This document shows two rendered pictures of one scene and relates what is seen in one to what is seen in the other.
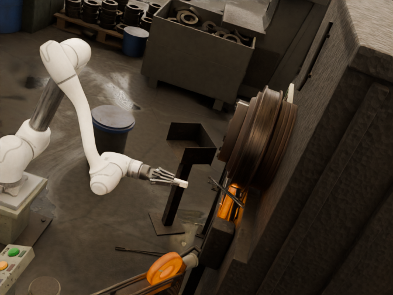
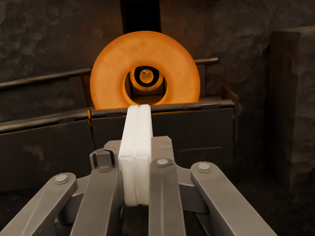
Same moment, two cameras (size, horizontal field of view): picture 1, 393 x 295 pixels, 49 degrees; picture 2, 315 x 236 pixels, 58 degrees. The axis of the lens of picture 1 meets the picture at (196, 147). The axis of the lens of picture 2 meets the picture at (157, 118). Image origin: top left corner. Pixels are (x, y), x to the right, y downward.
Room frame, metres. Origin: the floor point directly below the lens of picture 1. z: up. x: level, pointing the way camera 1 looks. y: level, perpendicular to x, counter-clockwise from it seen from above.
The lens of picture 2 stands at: (1.65, 0.18, 0.82)
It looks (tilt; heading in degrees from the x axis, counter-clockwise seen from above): 18 degrees down; 267
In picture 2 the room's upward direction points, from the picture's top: 5 degrees counter-clockwise
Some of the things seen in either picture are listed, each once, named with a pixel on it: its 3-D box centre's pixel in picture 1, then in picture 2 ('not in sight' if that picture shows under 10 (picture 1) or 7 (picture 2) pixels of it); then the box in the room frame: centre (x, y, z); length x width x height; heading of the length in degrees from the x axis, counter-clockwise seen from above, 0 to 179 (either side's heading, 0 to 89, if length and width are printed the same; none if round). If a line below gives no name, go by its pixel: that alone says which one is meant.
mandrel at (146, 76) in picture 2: not in sight; (147, 69); (1.63, -0.39, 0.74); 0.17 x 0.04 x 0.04; 86
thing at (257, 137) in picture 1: (253, 139); not in sight; (1.64, -0.22, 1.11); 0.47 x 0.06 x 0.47; 176
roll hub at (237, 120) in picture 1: (232, 130); not in sight; (1.65, -0.13, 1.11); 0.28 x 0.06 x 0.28; 176
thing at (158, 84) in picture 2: not in sight; (147, 64); (1.63, -0.47, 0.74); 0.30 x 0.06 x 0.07; 86
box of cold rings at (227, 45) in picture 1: (200, 51); not in sight; (4.43, 0.29, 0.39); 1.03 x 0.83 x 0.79; 90
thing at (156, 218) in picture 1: (178, 181); not in sight; (2.18, 0.04, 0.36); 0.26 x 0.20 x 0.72; 31
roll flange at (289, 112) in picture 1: (271, 145); not in sight; (1.64, -0.31, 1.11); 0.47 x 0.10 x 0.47; 176
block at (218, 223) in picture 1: (217, 243); (302, 108); (1.41, -0.22, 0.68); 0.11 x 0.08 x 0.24; 86
